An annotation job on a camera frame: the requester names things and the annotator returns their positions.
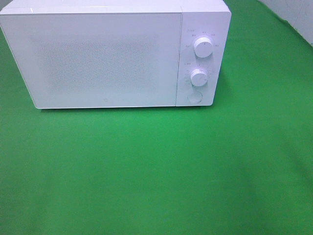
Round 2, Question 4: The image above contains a white timer knob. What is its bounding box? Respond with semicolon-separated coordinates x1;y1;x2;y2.
190;69;208;87

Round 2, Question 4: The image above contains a white microwave door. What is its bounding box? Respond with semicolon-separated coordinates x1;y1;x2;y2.
0;13;181;109

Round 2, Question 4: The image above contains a white upper power knob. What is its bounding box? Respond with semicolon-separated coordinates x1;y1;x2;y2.
193;36;213;58

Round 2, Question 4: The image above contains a green tablecloth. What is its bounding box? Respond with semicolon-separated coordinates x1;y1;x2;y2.
0;0;313;235

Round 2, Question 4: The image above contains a white microwave oven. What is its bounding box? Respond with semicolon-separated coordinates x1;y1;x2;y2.
0;0;231;106

